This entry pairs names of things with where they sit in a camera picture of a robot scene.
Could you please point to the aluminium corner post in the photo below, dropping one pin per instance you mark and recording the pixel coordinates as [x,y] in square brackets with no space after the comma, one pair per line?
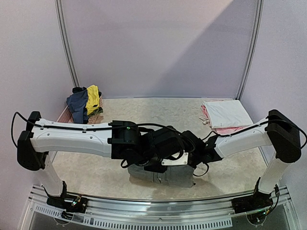
[251,49]
[65,42]

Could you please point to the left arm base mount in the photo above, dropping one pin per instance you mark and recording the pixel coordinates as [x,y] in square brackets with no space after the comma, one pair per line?
[70,203]

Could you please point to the right aluminium corner post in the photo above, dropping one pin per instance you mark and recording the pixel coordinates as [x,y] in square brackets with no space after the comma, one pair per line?
[251,49]

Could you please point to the left aluminium corner post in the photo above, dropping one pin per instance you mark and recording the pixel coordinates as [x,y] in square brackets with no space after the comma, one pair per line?
[65,42]

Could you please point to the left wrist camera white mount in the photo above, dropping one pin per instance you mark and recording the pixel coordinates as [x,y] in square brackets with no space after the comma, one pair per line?
[181,158]

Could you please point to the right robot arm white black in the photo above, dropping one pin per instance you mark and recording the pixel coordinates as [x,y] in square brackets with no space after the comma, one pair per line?
[275,130]

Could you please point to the pink folded garment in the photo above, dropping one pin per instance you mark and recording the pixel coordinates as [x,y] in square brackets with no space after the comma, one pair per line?
[222,131]

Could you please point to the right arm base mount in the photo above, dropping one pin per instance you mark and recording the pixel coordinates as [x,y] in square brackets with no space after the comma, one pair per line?
[257,200]

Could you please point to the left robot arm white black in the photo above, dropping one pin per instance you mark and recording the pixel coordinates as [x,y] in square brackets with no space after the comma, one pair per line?
[149,145]

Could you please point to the navy blue garment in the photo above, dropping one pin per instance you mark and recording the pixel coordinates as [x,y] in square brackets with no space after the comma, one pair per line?
[76,103]

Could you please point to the aluminium front rail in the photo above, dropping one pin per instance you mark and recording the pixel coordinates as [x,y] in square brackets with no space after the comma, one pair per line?
[199,214]

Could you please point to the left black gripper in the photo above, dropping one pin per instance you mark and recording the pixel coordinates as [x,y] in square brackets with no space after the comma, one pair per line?
[162,170]

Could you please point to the white folded shirt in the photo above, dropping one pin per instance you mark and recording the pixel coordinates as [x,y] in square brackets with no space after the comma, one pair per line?
[226,114]

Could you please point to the grey blue button shirt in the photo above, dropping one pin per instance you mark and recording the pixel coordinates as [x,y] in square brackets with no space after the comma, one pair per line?
[174,176]

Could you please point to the yellow garment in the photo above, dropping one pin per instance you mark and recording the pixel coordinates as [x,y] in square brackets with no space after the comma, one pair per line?
[93,99]

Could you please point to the pink plastic laundry basket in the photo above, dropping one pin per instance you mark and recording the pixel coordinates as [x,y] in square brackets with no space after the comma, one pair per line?
[66,116]

